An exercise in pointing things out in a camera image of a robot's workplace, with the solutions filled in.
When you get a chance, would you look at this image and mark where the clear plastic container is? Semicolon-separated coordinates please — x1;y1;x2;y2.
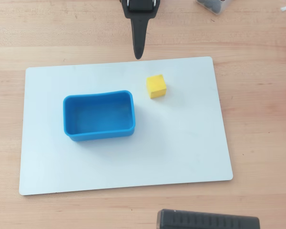
195;0;232;15

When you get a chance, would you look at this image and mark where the blue rectangular bin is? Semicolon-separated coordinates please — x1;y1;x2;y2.
62;90;136;142

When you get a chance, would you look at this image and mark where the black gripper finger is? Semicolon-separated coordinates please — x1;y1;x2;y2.
130;19;149;61

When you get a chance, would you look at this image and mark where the black gripper body with motor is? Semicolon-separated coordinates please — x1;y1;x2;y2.
120;0;161;21

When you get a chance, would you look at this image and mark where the black ribbed device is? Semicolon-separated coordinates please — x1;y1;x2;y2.
156;209;261;229

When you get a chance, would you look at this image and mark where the yellow cube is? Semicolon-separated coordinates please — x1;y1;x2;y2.
146;74;168;99

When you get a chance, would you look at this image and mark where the white rectangular board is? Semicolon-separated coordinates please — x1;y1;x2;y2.
19;56;234;196

